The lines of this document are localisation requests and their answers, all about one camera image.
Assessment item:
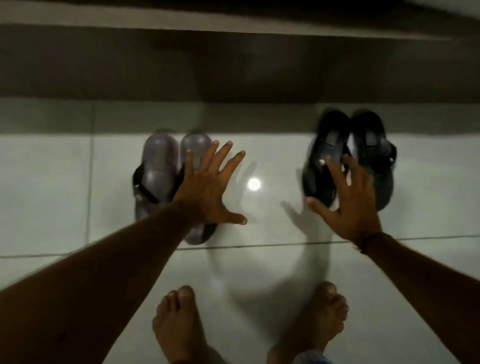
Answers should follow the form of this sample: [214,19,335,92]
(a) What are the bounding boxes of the person's right hand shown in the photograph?
[304,154,383,245]

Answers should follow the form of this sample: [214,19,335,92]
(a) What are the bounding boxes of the person's left hand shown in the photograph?
[172,140,248,226]

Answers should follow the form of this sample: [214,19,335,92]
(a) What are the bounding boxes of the person's left forearm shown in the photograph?
[0,202,196,364]

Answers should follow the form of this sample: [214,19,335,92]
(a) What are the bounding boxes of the person's right forearm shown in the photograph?
[361,232,480,364]

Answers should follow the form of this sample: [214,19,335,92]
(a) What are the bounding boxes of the dark wrist band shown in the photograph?
[359,232,382,254]

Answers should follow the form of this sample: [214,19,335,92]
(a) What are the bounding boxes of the person's right foot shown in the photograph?
[266,281,350,364]

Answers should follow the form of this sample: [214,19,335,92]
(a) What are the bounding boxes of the person's foot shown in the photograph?
[266,281,350,364]
[152,285,211,364]

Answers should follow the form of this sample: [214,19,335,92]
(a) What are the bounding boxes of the person's left foot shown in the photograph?
[152,285,211,364]

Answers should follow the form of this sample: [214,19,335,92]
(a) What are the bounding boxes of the light blue trouser leg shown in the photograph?
[295,349,335,364]

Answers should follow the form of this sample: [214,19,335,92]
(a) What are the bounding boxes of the purple sandal with black strap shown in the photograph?
[132,130,185,223]
[180,131,219,246]

